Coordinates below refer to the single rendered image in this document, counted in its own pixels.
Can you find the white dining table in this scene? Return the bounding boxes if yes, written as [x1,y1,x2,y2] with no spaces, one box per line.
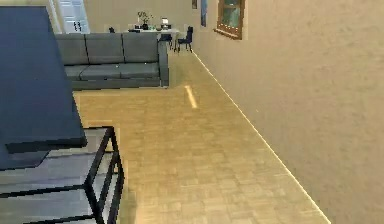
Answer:
[123,28,181,53]

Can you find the grey three-seat sofa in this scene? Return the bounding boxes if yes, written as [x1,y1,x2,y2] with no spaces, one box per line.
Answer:
[54,31,170,91]

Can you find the brown framed window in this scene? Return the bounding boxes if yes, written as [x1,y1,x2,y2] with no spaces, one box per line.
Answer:
[213,0,247,41]

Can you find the potted house plant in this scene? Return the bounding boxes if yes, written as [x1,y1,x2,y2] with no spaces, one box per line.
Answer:
[137,10,154,31]

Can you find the white panelled room door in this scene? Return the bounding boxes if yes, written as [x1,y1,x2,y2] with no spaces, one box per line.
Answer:
[57,0,91,34]

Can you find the blue framed wall picture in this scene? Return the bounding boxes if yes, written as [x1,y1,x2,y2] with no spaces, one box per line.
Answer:
[200,0,208,28]

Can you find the black frame glass stand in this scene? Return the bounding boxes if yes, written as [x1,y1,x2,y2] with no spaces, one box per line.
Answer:
[0,125,125,224]

